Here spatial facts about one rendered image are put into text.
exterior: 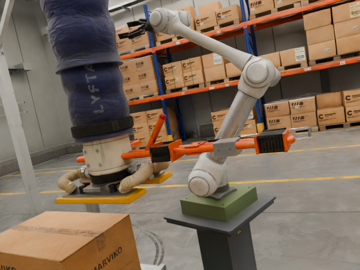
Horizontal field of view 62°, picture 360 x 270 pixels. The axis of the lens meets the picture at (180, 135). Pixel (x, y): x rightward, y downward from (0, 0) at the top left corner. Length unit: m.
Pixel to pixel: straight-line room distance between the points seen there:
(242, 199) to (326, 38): 6.65
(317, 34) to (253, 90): 6.73
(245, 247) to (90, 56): 1.42
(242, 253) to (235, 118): 0.85
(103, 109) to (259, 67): 0.70
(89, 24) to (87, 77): 0.17
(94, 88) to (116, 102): 0.09
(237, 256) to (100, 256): 0.85
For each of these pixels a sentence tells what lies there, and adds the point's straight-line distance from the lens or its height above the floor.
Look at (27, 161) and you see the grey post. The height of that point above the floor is 0.98.
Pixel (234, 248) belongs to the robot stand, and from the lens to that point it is 1.87.
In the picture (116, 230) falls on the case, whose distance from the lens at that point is 1.41.
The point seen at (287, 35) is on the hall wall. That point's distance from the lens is 9.44.
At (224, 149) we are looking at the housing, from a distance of 0.89.
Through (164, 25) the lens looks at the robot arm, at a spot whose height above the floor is 1.80.
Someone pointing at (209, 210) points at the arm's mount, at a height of 0.80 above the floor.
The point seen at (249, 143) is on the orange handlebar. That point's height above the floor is 1.28.
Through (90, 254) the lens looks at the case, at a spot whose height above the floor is 0.90.
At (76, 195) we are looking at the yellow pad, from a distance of 1.15.
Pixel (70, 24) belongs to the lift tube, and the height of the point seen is 1.73.
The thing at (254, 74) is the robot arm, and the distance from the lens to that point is 1.38.
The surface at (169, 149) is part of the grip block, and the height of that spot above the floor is 1.28.
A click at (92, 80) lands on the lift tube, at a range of 1.04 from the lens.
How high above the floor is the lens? 1.44
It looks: 7 degrees down
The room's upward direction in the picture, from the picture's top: 11 degrees counter-clockwise
